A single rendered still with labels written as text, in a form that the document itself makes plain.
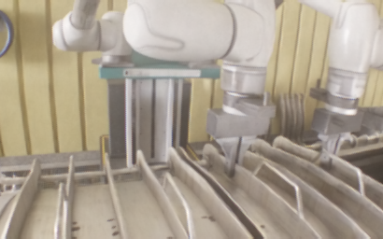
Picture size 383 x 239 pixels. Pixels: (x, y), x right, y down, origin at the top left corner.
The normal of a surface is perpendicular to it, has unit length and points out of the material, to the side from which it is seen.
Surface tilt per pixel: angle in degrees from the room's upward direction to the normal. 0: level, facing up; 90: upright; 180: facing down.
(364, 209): 90
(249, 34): 93
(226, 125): 90
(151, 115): 90
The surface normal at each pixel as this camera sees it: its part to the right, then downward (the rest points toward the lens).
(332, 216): -0.93, 0.05
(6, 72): 0.36, 0.31
